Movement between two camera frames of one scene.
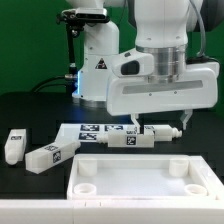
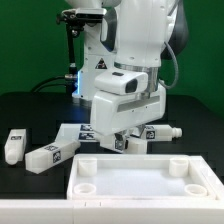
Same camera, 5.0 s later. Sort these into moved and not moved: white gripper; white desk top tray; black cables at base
Moved: white gripper
Not moved: black cables at base; white desk top tray
